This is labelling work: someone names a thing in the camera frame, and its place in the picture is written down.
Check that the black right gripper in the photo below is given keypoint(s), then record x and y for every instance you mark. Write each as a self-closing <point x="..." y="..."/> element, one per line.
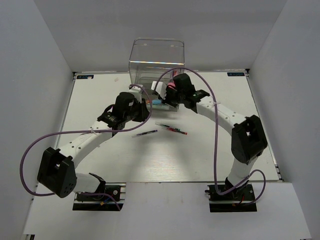
<point x="166" y="100"/>

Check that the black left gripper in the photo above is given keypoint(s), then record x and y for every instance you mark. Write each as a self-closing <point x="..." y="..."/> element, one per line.
<point x="143" y="108"/>

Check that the pink glue stick tube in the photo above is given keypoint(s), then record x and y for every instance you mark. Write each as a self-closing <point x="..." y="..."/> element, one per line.
<point x="171" y="83"/>

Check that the blue capped highlighter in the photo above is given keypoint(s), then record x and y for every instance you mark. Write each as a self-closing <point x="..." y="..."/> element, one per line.
<point x="157" y="102"/>

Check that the red clear pen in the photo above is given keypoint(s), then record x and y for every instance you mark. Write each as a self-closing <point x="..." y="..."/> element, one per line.
<point x="175" y="130"/>

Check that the clear organizer top lid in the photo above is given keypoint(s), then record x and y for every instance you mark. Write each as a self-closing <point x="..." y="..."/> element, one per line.
<point x="156" y="53"/>

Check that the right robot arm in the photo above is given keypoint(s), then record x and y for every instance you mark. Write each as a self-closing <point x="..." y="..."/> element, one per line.
<point x="248" y="139"/>

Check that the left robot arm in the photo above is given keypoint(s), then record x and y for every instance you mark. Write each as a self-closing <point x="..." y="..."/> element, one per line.
<point x="57" y="169"/>

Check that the green clear pen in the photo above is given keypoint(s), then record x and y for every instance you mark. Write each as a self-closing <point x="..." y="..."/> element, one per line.
<point x="166" y="126"/>

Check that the purple pen refill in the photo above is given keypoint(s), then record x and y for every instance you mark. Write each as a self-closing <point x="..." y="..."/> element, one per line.
<point x="144" y="133"/>

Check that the clear acrylic drawer organizer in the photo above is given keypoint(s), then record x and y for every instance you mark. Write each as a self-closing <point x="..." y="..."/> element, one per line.
<point x="146" y="76"/>

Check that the right corner blue label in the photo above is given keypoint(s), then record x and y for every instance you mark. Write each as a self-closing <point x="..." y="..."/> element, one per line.
<point x="236" y="74"/>

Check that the corner blue label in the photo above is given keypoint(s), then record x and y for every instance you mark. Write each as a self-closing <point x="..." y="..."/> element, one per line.
<point x="236" y="74"/>
<point x="85" y="77"/>

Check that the left corner blue label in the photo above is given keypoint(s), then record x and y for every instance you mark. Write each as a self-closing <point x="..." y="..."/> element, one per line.
<point x="85" y="77"/>

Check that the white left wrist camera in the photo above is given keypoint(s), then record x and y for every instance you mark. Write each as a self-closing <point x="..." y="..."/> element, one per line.
<point x="137" y="91"/>

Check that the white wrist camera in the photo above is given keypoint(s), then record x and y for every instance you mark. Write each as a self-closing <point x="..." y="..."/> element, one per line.
<point x="159" y="89"/>
<point x="137" y="91"/>

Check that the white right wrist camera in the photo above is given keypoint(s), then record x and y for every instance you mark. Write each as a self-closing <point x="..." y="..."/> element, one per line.
<point x="159" y="89"/>

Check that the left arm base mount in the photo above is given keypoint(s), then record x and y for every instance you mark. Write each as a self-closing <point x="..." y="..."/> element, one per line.
<point x="111" y="199"/>

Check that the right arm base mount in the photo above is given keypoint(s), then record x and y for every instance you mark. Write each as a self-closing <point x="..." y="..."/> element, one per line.
<point x="230" y="202"/>

